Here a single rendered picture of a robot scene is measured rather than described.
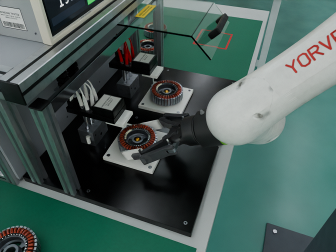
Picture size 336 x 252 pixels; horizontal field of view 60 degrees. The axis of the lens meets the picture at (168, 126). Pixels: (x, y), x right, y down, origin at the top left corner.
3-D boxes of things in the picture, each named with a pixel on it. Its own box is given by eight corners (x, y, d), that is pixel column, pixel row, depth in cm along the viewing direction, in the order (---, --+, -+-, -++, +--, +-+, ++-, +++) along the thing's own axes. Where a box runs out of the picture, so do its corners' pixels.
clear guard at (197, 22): (229, 23, 92) (232, 4, 88) (211, 60, 76) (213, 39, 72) (135, 9, 100) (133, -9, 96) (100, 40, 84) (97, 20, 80)
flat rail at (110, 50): (159, 6, 100) (159, -3, 98) (48, 120, 58) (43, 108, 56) (156, 6, 101) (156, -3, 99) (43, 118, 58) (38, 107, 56)
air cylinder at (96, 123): (108, 130, 91) (105, 116, 87) (96, 146, 86) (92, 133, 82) (94, 126, 92) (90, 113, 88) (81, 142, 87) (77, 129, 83)
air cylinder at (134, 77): (139, 87, 107) (138, 74, 104) (131, 98, 102) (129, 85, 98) (127, 84, 109) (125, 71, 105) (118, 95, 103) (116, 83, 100)
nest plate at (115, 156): (171, 137, 89) (171, 134, 88) (152, 174, 78) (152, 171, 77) (126, 125, 92) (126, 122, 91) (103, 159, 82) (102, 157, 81)
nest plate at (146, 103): (193, 92, 105) (193, 89, 104) (180, 118, 95) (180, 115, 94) (154, 83, 109) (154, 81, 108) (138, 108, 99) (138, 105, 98)
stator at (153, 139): (163, 136, 87) (163, 127, 84) (148, 164, 79) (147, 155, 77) (129, 127, 90) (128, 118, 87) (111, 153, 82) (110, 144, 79)
